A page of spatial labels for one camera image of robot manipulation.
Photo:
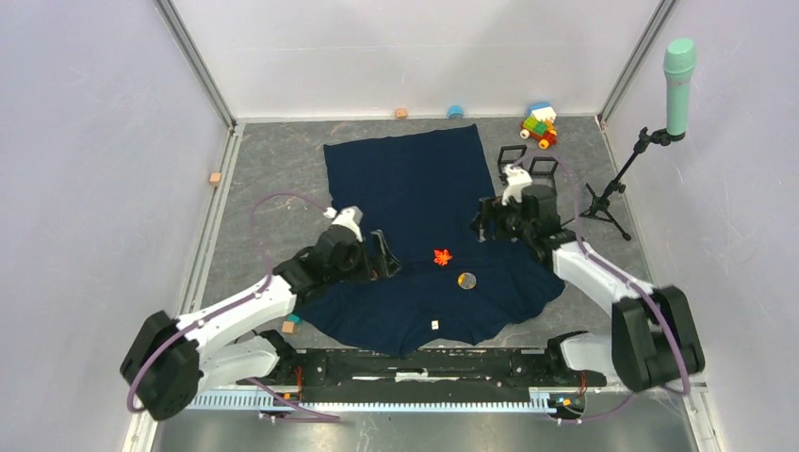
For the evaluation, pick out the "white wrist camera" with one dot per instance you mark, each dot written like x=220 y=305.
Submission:
x=348 y=217
x=516 y=180

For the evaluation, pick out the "black display frame box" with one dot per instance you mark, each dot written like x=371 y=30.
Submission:
x=508 y=155
x=542 y=171

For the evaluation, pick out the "blue cup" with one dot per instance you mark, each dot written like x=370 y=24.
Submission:
x=455 y=112

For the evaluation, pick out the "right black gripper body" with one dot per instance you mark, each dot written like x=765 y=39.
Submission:
x=511 y=223

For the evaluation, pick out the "mint green microphone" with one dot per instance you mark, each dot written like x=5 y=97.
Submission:
x=678 y=67

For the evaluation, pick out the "orange flower brooch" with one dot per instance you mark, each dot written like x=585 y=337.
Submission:
x=442 y=257

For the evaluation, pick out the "round gold brooch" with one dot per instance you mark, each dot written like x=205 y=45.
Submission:
x=467 y=281

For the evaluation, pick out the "right black display frame box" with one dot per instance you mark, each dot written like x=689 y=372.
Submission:
x=542 y=171

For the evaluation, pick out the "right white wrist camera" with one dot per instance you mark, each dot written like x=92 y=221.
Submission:
x=516 y=180

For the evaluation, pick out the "black microphone tripod stand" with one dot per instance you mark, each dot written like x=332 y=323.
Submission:
x=599 y=207

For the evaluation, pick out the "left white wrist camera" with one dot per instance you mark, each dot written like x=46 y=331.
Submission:
x=348 y=217

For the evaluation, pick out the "colourful toy block car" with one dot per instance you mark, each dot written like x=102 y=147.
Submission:
x=539 y=125

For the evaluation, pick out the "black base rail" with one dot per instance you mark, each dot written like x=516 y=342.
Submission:
x=428 y=375

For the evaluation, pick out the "left black display frame box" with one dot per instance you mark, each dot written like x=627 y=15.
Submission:
x=508 y=155

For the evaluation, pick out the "navy blue t-shirt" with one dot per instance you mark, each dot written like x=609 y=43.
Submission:
x=422 y=191

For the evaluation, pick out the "aluminium frame rail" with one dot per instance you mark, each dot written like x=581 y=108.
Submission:
x=559 y=406

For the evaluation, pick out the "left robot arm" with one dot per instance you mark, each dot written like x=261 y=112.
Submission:
x=174 y=359

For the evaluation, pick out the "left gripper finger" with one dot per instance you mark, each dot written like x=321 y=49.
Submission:
x=380 y=244
x=385 y=267

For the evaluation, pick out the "orange wooden cube left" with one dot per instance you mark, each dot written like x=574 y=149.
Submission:
x=215 y=179

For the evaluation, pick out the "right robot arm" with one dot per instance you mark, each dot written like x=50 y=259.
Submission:
x=653 y=338

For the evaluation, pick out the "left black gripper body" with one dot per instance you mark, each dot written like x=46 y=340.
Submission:
x=360 y=267

